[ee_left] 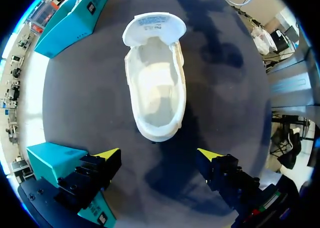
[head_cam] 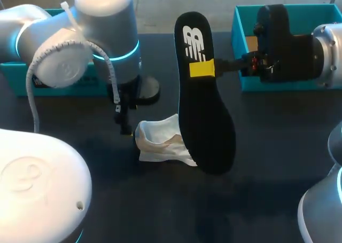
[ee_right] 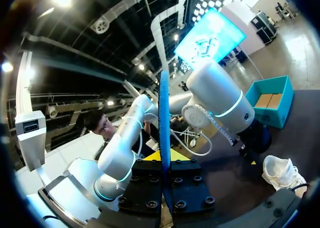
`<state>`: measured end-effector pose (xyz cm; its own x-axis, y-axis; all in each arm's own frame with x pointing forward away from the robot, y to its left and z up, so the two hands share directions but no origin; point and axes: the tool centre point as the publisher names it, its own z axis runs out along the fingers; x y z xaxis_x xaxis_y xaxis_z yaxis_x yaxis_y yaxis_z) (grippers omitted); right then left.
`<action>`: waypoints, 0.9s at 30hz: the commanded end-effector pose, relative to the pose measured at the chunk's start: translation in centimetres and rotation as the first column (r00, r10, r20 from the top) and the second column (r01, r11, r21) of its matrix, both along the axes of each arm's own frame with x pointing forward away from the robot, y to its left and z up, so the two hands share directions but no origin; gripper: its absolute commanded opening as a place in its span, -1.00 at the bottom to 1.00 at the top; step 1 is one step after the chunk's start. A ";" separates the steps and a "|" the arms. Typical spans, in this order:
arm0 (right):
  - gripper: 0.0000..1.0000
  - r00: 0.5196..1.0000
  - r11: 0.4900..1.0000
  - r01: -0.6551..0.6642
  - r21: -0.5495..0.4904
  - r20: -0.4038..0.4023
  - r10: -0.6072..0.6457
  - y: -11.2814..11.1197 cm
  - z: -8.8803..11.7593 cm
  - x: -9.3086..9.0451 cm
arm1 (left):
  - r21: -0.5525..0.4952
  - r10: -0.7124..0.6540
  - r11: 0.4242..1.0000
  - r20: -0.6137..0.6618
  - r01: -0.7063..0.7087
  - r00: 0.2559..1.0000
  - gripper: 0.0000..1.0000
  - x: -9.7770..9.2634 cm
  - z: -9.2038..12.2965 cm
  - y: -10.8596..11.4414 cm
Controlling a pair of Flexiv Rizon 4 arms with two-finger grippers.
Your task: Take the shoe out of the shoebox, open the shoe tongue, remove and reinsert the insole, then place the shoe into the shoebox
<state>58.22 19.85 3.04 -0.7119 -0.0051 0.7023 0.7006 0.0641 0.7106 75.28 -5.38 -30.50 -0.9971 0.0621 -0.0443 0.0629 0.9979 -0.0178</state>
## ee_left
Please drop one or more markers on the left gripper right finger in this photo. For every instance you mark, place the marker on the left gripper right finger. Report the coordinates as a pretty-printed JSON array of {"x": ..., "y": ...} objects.
[{"x": 225, "y": 173}]

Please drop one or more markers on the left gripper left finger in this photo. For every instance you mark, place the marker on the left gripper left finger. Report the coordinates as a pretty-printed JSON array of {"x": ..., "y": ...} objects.
[{"x": 85, "y": 178}]

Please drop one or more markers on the white shoe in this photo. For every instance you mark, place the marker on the white shoe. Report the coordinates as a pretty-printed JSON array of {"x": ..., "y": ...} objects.
[{"x": 156, "y": 75}]

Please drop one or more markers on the teal box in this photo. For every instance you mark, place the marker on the teal box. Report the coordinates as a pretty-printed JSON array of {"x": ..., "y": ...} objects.
[
  {"x": 67, "y": 173},
  {"x": 72, "y": 22}
]

